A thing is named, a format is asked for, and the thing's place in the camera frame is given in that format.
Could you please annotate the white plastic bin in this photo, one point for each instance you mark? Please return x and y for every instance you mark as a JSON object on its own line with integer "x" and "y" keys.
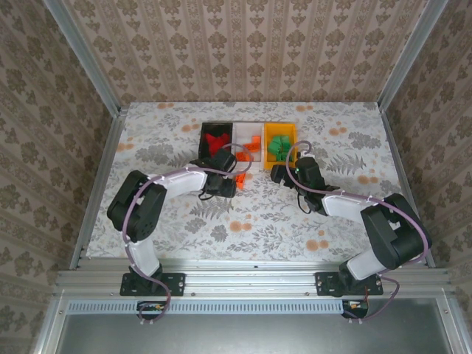
{"x": 243, "y": 134}

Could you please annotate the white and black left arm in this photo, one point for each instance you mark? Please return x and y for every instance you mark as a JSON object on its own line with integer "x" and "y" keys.
{"x": 136, "y": 214}

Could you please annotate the yellow-orange plastic bin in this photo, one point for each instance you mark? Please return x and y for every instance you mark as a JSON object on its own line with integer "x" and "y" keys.
{"x": 284, "y": 130}

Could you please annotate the wide aluminium frame rail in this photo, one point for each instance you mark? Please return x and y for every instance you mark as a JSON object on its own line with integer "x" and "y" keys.
{"x": 250, "y": 280}

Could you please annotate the red lego brick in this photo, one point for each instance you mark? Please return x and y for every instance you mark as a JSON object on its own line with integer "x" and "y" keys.
{"x": 214, "y": 148}
{"x": 210, "y": 139}
{"x": 222, "y": 139}

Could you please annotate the grey metal sheet panel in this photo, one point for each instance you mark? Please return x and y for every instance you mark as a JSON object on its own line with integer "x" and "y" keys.
{"x": 250, "y": 335}

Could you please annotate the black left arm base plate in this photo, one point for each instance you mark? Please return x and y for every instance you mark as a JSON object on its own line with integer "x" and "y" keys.
{"x": 173, "y": 284}

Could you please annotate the aluminium table side rail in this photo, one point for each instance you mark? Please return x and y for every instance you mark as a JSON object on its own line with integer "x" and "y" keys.
{"x": 101, "y": 184}
{"x": 399, "y": 166}

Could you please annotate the aluminium frame post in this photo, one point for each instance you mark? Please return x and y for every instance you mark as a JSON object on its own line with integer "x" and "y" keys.
{"x": 410, "y": 55}
{"x": 85, "y": 55}

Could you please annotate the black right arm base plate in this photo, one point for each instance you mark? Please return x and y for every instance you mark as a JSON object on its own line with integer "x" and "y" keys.
{"x": 326, "y": 284}

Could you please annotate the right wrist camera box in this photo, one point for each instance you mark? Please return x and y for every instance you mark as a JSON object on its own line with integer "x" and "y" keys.
{"x": 303, "y": 153}

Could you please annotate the orange lego brick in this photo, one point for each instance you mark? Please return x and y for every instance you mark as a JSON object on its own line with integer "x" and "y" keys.
{"x": 252, "y": 146}
{"x": 239, "y": 177}
{"x": 243, "y": 156}
{"x": 256, "y": 139}
{"x": 241, "y": 185}

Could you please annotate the aluminium lower frame bar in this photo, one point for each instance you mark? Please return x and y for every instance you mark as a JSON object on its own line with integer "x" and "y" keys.
{"x": 454, "y": 324}
{"x": 49, "y": 324}

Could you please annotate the floral patterned table cover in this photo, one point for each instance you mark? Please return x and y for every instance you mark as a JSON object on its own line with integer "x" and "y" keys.
{"x": 258, "y": 239}

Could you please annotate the black plastic bin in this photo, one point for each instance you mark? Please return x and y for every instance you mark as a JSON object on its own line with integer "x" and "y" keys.
{"x": 206, "y": 127}

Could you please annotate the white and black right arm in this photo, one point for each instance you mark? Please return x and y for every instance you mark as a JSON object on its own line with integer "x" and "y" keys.
{"x": 398, "y": 236}

